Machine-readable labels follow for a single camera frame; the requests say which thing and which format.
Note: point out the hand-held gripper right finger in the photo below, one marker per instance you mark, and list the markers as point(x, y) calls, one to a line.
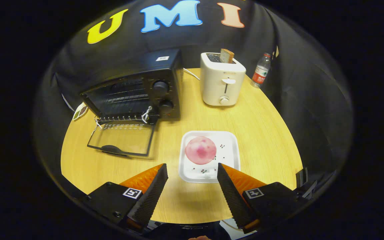
point(233, 198)

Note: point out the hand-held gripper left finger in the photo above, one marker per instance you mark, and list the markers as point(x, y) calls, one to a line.
point(150, 196)

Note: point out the white square plate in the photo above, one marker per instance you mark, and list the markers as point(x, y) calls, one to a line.
point(227, 143)

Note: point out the pink round food slice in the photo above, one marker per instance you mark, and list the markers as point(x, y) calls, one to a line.
point(200, 150)

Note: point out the black toaster oven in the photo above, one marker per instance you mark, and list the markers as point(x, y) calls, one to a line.
point(172, 96)

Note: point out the metal oven rack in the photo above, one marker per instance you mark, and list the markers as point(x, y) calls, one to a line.
point(122, 118)

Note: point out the white pop-up toaster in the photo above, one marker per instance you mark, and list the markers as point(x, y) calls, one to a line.
point(215, 86)

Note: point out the person's dark clothing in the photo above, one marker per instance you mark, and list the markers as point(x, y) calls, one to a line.
point(185, 230)

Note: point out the black angular object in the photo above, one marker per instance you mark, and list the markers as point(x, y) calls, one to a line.
point(303, 181)

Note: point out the white divided dish with beans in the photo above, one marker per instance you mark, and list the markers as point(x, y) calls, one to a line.
point(80, 111)

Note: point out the black backdrop cloth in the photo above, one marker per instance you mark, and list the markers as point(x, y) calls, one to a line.
point(312, 100)

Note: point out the clear water bottle red label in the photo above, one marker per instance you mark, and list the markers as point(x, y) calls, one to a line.
point(260, 75)

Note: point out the brown bread slice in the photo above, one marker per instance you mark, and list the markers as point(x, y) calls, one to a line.
point(227, 56)

